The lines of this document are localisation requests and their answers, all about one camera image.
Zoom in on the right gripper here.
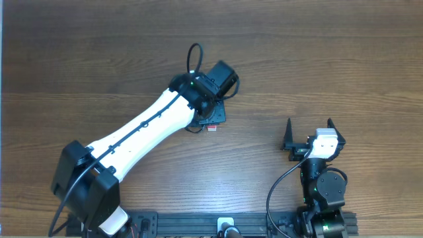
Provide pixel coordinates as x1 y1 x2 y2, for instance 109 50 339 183
281 118 347 163

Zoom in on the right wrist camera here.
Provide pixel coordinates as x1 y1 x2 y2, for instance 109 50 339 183
307 128 340 160

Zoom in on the black cable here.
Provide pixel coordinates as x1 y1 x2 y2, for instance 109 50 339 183
265 148 313 238
48 42 240 237

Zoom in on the mounting rail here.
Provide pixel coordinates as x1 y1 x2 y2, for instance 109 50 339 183
65 211 360 238

